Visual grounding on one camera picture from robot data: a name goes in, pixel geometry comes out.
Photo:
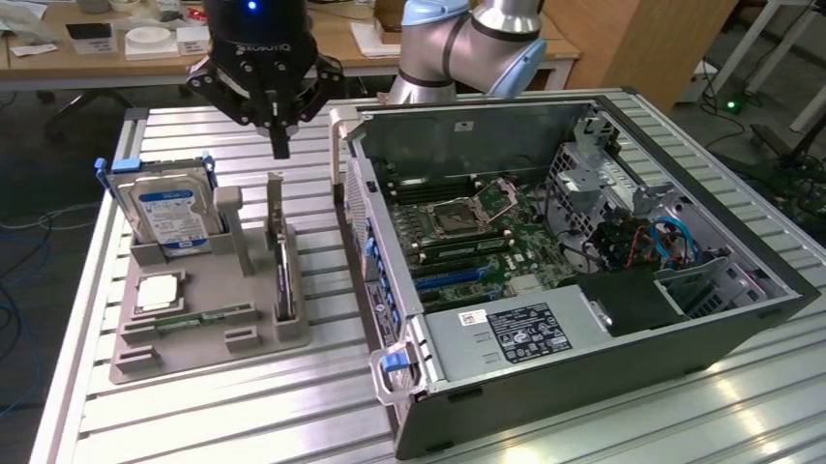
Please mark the white paper slip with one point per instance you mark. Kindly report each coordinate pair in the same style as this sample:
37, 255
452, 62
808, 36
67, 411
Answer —
33, 49

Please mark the green motherboard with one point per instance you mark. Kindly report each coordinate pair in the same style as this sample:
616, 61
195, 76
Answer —
517, 246

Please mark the plain white box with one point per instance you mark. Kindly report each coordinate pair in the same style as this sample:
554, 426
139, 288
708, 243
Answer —
194, 41

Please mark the silver CPU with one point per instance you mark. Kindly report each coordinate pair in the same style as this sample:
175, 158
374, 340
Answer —
158, 292

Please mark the small silver heatsink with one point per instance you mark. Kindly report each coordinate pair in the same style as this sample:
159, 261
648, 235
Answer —
529, 285

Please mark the grey parts rack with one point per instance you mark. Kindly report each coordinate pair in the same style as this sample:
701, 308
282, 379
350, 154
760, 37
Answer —
213, 348

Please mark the grey power supply unit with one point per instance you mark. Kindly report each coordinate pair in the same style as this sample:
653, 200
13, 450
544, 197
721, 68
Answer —
465, 348

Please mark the CPU socket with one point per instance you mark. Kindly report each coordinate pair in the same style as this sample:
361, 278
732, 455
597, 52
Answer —
458, 217

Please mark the wooden cabinet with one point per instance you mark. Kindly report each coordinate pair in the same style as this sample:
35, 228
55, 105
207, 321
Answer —
645, 48

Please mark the white block with round bowl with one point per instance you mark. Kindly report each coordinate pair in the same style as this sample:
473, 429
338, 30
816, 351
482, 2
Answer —
151, 46

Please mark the hard disk in blue caddy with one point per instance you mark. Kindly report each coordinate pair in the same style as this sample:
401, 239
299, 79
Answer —
171, 212

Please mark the green RAM stick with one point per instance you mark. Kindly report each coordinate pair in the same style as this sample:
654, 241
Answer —
194, 320

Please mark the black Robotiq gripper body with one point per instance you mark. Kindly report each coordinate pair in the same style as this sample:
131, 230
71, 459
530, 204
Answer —
262, 29

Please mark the white table frame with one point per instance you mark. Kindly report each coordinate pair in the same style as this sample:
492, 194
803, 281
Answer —
765, 38

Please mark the black and white box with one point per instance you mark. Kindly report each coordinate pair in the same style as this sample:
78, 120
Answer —
91, 38

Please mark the brown cardboard box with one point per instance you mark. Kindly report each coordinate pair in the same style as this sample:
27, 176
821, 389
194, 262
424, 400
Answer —
388, 14

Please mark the black RAM stick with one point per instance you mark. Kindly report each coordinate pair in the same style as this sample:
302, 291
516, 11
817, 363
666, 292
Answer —
465, 247

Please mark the black office chair base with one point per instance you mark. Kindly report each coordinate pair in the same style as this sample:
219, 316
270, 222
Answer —
78, 100

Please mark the red packet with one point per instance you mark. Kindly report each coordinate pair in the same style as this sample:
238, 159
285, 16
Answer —
195, 15

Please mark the metal socket cover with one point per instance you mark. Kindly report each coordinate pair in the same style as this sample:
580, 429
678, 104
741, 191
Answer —
506, 182

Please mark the metal disk bay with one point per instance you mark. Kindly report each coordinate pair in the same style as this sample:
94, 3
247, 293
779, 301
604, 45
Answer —
581, 186

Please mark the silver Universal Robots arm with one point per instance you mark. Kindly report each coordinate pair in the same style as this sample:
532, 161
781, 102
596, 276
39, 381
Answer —
440, 48

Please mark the wooden desk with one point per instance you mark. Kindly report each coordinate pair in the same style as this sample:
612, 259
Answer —
78, 67

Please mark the stack of white papers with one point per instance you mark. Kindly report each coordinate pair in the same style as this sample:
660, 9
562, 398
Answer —
372, 43

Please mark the open black PC case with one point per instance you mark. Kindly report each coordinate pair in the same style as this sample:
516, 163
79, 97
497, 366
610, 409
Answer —
581, 386

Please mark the graphics card with metal bracket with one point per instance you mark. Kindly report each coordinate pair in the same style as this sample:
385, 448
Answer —
285, 270

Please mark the blue expansion slot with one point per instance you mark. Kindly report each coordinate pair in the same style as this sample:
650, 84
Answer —
452, 278

